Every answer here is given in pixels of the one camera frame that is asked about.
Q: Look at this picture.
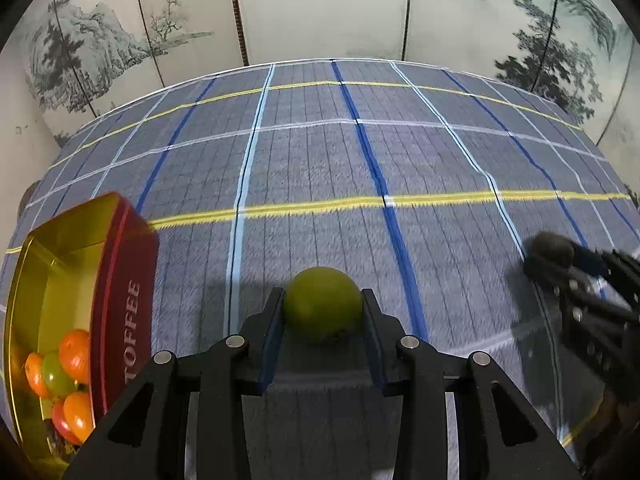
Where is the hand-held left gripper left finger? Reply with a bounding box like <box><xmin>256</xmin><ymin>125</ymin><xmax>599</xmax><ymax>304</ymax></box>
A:
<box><xmin>62</xmin><ymin>287</ymin><xmax>287</xmax><ymax>480</ymax></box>

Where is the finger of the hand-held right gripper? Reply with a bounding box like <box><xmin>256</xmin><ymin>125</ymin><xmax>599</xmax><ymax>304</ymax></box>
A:
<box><xmin>573</xmin><ymin>244</ymin><xmax>640</xmax><ymax>307</ymax></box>
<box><xmin>524</xmin><ymin>258</ymin><xmax>640</xmax><ymax>327</ymax></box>

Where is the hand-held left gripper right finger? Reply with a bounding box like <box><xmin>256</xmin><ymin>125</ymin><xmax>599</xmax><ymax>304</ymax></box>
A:
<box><xmin>361</xmin><ymin>288</ymin><xmax>586</xmax><ymax>480</ymax></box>

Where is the small dark passion fruit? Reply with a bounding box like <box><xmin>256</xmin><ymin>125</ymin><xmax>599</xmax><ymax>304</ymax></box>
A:
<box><xmin>524</xmin><ymin>231</ymin><xmax>576</xmax><ymax>277</ymax></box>

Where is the green tomato with stem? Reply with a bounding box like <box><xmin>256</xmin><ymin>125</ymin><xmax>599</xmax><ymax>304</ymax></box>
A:
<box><xmin>284</xmin><ymin>266</ymin><xmax>363</xmax><ymax>343</ymax></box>

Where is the red and gold tin box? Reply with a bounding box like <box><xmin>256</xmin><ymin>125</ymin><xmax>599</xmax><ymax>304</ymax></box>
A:
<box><xmin>4</xmin><ymin>192</ymin><xmax>161</xmax><ymax>466</ymax></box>

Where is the orange mandarin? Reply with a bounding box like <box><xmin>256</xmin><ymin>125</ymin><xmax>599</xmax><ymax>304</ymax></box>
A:
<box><xmin>24</xmin><ymin>352</ymin><xmax>51</xmax><ymax>398</ymax></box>
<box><xmin>58</xmin><ymin>329</ymin><xmax>92</xmax><ymax>383</ymax></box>
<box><xmin>63</xmin><ymin>391</ymin><xmax>96</xmax><ymax>443</ymax></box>

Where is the large red tomato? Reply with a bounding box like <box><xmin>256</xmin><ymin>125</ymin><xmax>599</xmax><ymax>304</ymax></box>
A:
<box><xmin>50</xmin><ymin>399</ymin><xmax>81</xmax><ymax>446</ymax></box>

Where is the round grey-brown disc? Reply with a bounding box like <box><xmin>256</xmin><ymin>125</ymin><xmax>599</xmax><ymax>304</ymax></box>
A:
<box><xmin>17</xmin><ymin>182</ymin><xmax>41</xmax><ymax>216</ymax></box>

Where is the ink landscape folding screen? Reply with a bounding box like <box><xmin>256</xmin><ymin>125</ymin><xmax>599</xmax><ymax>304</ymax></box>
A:
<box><xmin>10</xmin><ymin>0</ymin><xmax>640</xmax><ymax>146</ymax></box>

